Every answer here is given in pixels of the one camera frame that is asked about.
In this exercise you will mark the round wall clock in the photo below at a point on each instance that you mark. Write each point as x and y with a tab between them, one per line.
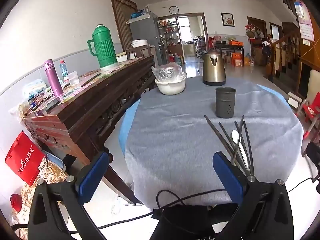
173	10

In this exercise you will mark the red plastic chair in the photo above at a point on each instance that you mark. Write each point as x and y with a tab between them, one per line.
310	111

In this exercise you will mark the wooden staircase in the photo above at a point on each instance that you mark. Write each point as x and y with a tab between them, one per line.
287	52

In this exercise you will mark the grey refrigerator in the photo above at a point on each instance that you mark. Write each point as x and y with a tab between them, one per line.
143	30

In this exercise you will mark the orange cardboard box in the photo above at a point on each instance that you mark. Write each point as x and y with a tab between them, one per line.
237	59

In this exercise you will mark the blue tablecloth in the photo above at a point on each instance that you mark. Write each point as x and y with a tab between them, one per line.
128	122

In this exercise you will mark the brown wooden door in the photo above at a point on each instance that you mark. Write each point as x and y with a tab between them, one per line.
123	17

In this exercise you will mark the framed wall picture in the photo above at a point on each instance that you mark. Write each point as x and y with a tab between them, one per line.
227	19

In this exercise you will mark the small red pouch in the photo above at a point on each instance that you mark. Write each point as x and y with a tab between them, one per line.
15	202

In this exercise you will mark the black phone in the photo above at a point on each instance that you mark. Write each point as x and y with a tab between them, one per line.
53	103

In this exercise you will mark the purple insulated bottle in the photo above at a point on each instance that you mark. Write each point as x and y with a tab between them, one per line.
53	78

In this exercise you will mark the clear plastic bag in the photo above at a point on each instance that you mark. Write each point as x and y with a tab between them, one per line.
168	71

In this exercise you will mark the tissue pack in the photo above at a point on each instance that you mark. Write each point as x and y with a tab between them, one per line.
33	87

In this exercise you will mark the dark wooden side table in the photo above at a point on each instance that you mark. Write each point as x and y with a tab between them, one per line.
228	47

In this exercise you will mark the green thermos jug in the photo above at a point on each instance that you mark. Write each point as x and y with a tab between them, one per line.
105	47

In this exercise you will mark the grey metal utensil holder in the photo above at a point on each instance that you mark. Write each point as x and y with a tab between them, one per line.
225	103

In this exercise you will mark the pale blue basin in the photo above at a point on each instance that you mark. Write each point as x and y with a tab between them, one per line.
56	161

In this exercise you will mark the wall calendar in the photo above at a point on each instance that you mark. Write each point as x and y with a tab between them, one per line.
306	27

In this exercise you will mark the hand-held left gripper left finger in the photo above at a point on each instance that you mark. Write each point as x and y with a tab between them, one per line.
93	175

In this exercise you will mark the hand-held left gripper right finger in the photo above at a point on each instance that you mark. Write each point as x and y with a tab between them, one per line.
228	175

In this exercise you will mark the clear plastic water bottle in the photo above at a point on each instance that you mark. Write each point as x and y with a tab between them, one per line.
64	70

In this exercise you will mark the red paper bag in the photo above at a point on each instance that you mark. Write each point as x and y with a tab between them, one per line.
23	158

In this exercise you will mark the clear plastic cup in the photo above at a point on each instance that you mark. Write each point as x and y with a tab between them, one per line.
73	78

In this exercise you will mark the bronze electric kettle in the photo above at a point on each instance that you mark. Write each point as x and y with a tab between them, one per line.
213	70

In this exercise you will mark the dark wooden sideboard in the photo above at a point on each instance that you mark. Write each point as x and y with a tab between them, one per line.
85	105

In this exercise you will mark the grey table cloth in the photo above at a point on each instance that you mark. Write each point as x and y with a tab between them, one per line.
175	135

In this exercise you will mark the white plastic spoon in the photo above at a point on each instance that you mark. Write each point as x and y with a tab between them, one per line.
235	136

